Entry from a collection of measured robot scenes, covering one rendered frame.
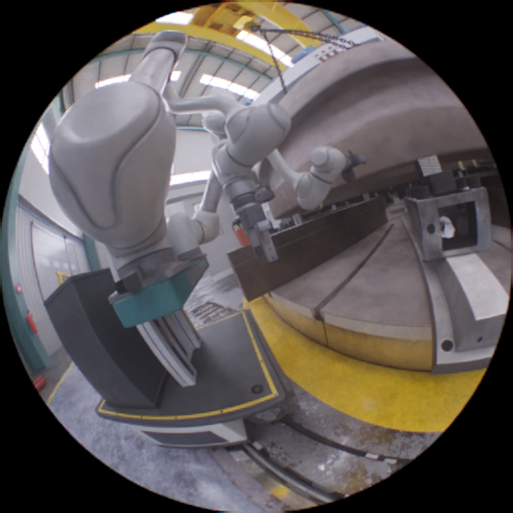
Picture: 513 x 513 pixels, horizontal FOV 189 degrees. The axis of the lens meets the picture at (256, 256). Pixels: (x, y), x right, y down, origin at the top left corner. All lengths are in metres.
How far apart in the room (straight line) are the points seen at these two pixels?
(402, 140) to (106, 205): 1.08
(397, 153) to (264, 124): 0.79
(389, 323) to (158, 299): 0.66
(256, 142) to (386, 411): 0.96
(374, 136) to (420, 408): 1.26
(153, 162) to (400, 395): 0.91
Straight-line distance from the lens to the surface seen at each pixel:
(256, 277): 1.08
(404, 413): 0.79
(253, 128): 0.36
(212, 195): 0.90
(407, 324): 0.63
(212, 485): 0.86
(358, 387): 0.82
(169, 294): 0.29
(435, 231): 0.67
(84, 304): 0.57
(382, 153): 1.01
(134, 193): 0.15
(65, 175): 0.15
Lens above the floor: 0.73
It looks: 8 degrees down
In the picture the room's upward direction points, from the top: 21 degrees counter-clockwise
